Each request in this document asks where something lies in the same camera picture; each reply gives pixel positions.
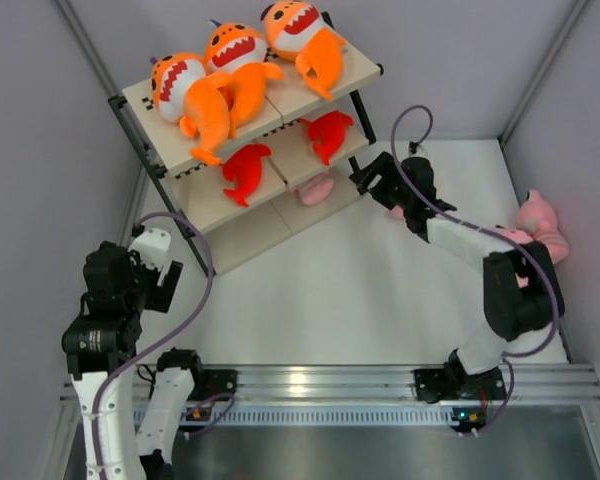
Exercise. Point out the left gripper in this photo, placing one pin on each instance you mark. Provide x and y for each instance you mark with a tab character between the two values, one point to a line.
159	296

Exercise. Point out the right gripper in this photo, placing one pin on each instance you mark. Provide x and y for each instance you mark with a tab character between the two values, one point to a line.
385	166

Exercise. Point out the pink striped plush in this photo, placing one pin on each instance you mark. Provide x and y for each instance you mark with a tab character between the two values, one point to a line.
315	189
520	237
396	213
538	219

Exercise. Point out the small red shark plush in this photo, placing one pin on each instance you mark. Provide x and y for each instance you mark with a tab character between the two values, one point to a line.
327	133

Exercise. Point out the large red shark plush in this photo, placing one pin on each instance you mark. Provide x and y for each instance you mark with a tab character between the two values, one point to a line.
244	171

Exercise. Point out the orange shark plush facing up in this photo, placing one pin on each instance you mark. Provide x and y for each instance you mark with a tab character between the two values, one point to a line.
296	32

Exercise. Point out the orange shark plush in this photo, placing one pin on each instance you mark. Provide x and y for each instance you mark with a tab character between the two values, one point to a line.
240	51

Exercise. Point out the orange shark plush face down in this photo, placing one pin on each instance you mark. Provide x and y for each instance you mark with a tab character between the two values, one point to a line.
188	95

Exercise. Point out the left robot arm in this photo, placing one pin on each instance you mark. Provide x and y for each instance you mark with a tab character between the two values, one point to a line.
122	283

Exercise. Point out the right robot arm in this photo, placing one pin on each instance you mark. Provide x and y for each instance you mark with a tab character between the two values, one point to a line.
520	291

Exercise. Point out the beige three-tier shelf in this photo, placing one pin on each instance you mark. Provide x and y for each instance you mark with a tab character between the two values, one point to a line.
244	141

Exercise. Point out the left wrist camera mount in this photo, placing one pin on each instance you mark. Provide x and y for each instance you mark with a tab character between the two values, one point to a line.
153	246

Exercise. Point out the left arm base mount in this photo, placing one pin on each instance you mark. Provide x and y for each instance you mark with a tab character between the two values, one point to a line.
214	381

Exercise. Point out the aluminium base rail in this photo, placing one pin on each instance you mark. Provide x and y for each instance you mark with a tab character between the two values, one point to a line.
381	395

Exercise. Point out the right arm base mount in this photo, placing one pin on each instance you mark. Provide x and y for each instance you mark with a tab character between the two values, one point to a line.
434	385

